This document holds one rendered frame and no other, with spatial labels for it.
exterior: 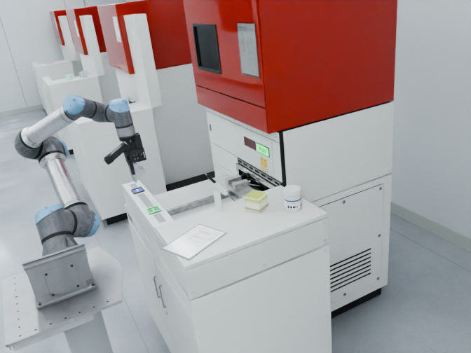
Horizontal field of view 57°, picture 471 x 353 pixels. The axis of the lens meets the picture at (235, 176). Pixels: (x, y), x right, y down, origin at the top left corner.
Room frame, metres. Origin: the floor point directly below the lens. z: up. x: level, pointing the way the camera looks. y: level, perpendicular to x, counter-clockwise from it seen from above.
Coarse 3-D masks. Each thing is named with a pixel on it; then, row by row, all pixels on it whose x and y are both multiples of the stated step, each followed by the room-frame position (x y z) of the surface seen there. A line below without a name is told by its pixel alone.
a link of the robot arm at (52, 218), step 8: (48, 208) 1.55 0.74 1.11; (56, 208) 1.56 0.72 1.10; (40, 216) 1.53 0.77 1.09; (48, 216) 1.52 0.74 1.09; (56, 216) 1.53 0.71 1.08; (64, 216) 1.56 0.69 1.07; (72, 216) 1.58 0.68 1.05; (40, 224) 1.51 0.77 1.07; (48, 224) 1.50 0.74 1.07; (56, 224) 1.51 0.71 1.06; (64, 224) 1.53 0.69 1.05; (72, 224) 1.56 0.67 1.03; (40, 232) 1.49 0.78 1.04; (48, 232) 1.48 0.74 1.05; (56, 232) 1.48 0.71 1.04; (72, 232) 1.56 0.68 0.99
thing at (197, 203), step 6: (228, 192) 2.07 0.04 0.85; (204, 198) 2.03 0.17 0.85; (210, 198) 2.03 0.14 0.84; (222, 198) 2.06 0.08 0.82; (186, 204) 1.98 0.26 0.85; (192, 204) 1.99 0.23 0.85; (198, 204) 2.00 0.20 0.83; (204, 204) 2.01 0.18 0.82; (168, 210) 1.94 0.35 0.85; (174, 210) 1.94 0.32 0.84; (180, 210) 1.96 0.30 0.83
